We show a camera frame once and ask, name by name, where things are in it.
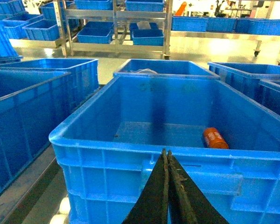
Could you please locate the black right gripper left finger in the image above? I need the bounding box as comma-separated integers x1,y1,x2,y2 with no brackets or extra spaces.
123,149,169,224

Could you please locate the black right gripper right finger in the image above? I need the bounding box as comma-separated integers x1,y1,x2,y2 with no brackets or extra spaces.
167,151,228,224

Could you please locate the orange cylindrical cap 4680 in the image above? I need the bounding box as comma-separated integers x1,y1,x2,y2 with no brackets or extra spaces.
203,127,229,149

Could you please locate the blue plastic bin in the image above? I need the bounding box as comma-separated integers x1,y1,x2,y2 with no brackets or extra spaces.
259,79,280,115
49,75,280,224
0,70,70,195

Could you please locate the rear stainless steel cart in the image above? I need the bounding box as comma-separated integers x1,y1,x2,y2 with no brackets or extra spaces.
53,0,173,60

